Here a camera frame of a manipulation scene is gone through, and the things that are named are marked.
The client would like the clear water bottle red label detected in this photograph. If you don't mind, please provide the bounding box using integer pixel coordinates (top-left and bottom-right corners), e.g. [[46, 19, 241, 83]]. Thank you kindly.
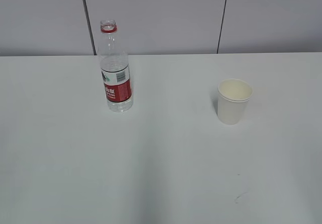
[[98, 20, 133, 112]]

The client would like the white paper cup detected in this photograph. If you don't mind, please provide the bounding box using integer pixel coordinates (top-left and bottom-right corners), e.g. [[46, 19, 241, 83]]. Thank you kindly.
[[217, 79, 253, 125]]

